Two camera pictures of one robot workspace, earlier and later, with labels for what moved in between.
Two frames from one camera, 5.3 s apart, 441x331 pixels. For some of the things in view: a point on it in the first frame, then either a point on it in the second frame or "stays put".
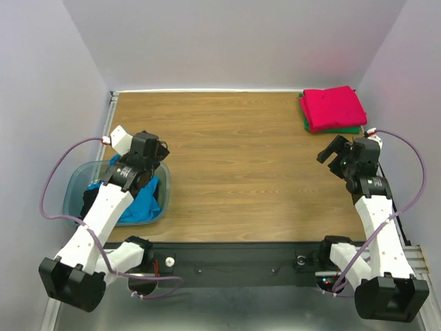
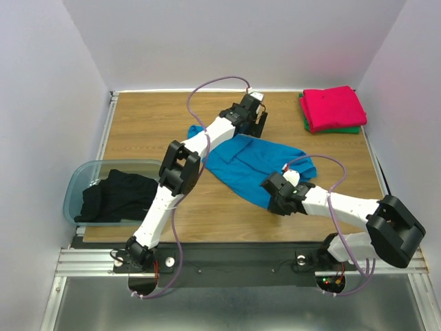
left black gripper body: [161, 153] to [251, 118]
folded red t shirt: [335, 107] stays put
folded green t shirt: [343, 130] stays put
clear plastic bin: [79, 175] stays put
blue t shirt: [145, 206] to [242, 163]
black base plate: [240, 264] stays put
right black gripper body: [340, 160] to [273, 186]
